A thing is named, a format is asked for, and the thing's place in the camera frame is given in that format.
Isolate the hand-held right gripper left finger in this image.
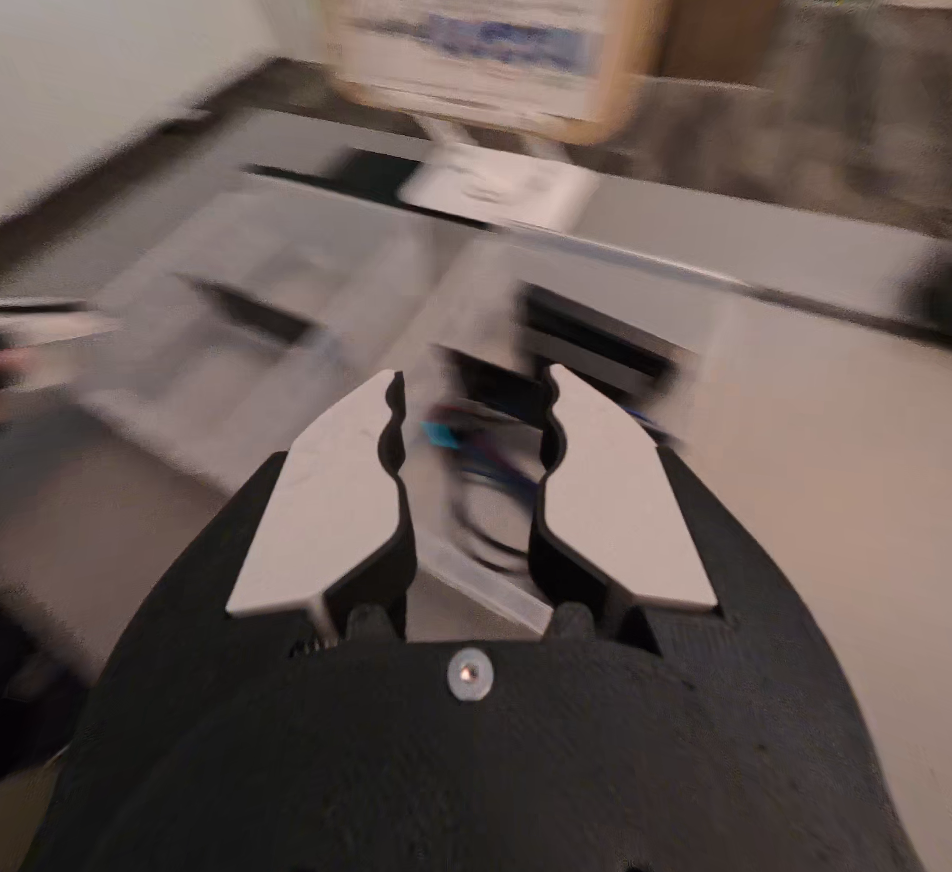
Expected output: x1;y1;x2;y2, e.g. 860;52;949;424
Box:
224;368;417;641

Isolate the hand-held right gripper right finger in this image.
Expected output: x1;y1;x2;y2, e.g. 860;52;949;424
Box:
526;364;720;641

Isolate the clear plastic bin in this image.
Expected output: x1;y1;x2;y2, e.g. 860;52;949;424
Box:
416;240;715;631
85;176;447;494

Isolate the black hub silver rim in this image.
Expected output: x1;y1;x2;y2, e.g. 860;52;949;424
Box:
517;283;689;385

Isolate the white stand base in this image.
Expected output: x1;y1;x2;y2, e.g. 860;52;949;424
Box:
398;141;602;233

